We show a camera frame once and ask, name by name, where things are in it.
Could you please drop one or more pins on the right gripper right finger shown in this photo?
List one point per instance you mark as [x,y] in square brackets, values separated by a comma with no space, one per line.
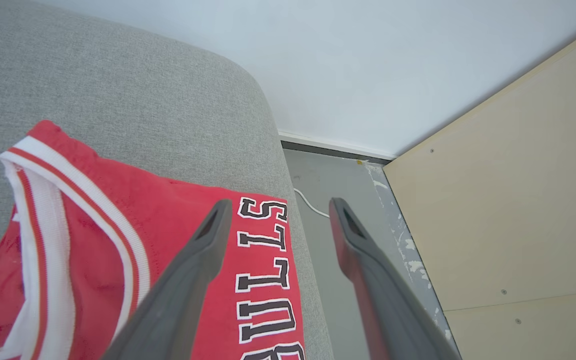
[393,310]

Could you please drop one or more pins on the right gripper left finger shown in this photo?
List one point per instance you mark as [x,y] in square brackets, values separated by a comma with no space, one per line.
[178,300]

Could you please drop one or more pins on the red jersey with white sleeves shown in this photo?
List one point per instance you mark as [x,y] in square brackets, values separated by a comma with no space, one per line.
[168,215]

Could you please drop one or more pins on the beige wooden panel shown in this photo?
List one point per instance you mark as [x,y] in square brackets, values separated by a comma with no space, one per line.
[518,200]

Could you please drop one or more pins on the white baseboard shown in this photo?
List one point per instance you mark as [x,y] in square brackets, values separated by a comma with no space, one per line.
[333,145]

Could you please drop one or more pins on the grey fabric sofa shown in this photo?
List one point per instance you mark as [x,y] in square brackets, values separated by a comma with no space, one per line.
[118,80]

